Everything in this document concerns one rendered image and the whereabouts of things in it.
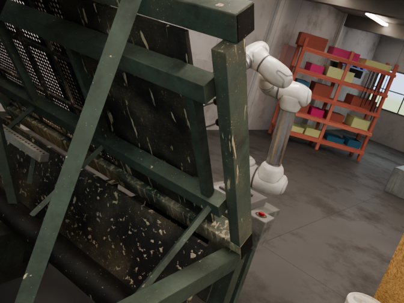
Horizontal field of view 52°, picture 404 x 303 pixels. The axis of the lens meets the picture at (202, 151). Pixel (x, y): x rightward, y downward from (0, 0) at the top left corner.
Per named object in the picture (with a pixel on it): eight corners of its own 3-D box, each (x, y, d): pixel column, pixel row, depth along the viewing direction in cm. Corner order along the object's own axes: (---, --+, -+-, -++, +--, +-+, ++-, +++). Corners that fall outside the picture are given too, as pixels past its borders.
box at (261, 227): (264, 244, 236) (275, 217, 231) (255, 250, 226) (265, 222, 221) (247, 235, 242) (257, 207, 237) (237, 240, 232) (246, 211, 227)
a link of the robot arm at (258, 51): (239, 45, 203) (259, 61, 199) (259, 33, 211) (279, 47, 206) (234, 62, 212) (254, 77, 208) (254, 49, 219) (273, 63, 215)
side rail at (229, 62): (240, 247, 204) (252, 232, 210) (225, 53, 127) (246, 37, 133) (229, 241, 207) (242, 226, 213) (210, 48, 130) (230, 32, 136)
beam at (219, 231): (241, 260, 213) (253, 245, 218) (240, 247, 204) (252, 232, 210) (7, 116, 323) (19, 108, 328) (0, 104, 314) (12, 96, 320)
